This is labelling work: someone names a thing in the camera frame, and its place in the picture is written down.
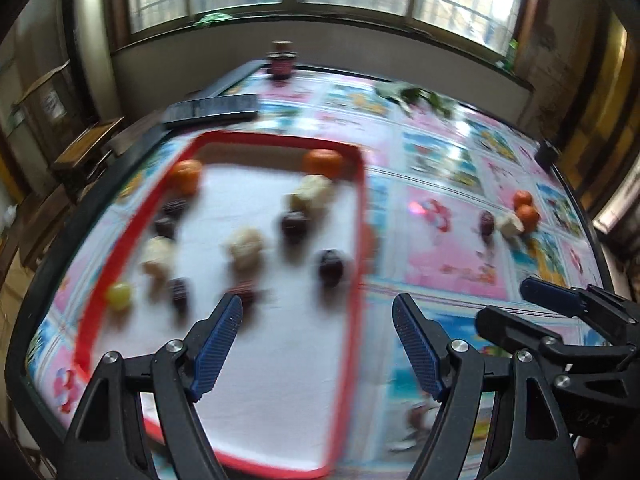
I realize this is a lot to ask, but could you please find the green leaf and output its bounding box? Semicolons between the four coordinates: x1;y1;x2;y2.
375;82;426;111
422;91;457;120

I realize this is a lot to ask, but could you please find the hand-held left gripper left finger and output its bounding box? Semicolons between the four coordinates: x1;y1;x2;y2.
62;292;244;480

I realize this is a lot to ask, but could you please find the small black box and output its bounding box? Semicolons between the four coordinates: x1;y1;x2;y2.
535;141;558;170

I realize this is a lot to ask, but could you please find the dark glass bottle with cork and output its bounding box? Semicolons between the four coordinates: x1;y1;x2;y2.
266;40;299;80

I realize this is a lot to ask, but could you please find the peeled sugarcane piece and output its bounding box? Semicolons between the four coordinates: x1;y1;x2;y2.
225;227;268;273
287;174;335;213
495;212;525;237
137;236;178;281

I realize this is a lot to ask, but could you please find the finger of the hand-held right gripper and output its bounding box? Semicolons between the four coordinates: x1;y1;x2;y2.
475;305;640;386
519;276;640;343

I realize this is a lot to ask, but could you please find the red rimmed white tray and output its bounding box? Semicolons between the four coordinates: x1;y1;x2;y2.
74;130;368;478

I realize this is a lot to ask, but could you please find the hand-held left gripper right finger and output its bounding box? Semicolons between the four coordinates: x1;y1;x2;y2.
392;292;578;480

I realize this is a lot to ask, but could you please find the black smartphone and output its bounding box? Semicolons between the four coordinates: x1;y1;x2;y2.
161;94;261;128

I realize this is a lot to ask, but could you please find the yellow-green grape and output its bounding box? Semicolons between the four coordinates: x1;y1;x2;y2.
105;281;135;309

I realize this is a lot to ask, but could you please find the wooden chair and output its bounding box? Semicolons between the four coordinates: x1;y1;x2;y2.
47;115;126;196

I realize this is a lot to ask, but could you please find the wooden wall shelf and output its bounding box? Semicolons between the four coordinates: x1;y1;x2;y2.
0;55;76;131

